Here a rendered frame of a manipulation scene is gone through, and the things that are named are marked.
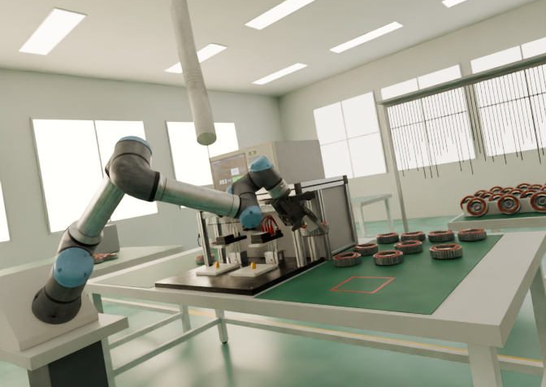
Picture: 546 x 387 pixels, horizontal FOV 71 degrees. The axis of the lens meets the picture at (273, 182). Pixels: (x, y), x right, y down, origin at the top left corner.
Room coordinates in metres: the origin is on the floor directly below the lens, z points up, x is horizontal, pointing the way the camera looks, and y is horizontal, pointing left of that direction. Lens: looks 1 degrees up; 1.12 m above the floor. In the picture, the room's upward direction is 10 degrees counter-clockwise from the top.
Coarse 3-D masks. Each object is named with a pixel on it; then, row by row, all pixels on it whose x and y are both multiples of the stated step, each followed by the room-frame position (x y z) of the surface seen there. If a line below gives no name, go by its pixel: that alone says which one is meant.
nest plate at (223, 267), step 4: (220, 264) 1.88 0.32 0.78; (224, 264) 1.86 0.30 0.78; (228, 264) 1.84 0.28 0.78; (232, 264) 1.83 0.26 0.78; (236, 264) 1.81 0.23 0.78; (208, 268) 1.83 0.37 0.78; (212, 268) 1.81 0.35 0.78; (216, 268) 1.79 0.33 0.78; (220, 268) 1.78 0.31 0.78; (224, 268) 1.76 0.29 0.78; (228, 268) 1.77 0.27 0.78; (232, 268) 1.78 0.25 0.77; (196, 272) 1.80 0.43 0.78; (200, 272) 1.78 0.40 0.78; (204, 272) 1.76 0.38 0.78; (208, 272) 1.74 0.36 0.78; (212, 272) 1.72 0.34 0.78; (216, 272) 1.71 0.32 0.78; (220, 272) 1.73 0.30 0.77
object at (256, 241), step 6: (258, 234) 1.68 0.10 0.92; (264, 234) 1.68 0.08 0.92; (270, 234) 1.71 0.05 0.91; (276, 234) 1.76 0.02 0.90; (282, 234) 1.77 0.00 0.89; (252, 240) 1.70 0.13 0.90; (258, 240) 1.68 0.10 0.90; (264, 240) 1.68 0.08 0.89; (270, 240) 1.70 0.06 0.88; (252, 246) 1.68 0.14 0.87; (258, 246) 1.65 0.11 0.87; (270, 246) 1.77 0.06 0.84; (276, 246) 1.74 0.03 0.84
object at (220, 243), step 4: (220, 236) 1.87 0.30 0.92; (224, 236) 1.84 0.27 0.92; (228, 236) 1.85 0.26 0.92; (232, 236) 1.87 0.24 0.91; (240, 236) 1.93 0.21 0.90; (244, 236) 1.92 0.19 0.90; (216, 240) 1.86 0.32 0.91; (220, 240) 1.85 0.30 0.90; (224, 240) 1.83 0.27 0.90; (228, 240) 1.85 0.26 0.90; (232, 240) 1.86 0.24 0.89; (236, 240) 1.88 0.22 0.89; (240, 240) 1.90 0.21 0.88; (216, 244) 1.87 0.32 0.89; (220, 244) 1.85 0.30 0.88; (224, 244) 1.83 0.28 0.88; (228, 244) 1.84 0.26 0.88; (232, 244) 1.93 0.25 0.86; (236, 244) 1.92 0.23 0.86; (236, 248) 1.92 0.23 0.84; (240, 248) 1.90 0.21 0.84
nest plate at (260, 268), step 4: (256, 264) 1.73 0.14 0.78; (260, 264) 1.72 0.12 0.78; (264, 264) 1.70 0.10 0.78; (268, 264) 1.69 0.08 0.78; (272, 264) 1.67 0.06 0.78; (276, 264) 1.66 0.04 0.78; (244, 268) 1.69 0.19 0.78; (248, 268) 1.67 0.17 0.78; (256, 268) 1.64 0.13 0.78; (260, 268) 1.63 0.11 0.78; (264, 268) 1.62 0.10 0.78; (268, 268) 1.61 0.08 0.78; (272, 268) 1.63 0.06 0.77; (232, 272) 1.64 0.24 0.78; (236, 272) 1.63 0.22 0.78; (240, 272) 1.62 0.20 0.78; (244, 272) 1.60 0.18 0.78; (248, 272) 1.59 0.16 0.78; (252, 272) 1.58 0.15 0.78; (256, 272) 1.57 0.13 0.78; (260, 272) 1.58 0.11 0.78
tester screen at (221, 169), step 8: (224, 160) 1.89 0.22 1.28; (232, 160) 1.85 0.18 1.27; (240, 160) 1.81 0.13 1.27; (216, 168) 1.93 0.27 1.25; (224, 168) 1.89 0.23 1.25; (232, 168) 1.86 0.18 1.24; (216, 176) 1.94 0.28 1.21; (224, 176) 1.90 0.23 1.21; (232, 176) 1.86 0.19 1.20; (216, 184) 1.95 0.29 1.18
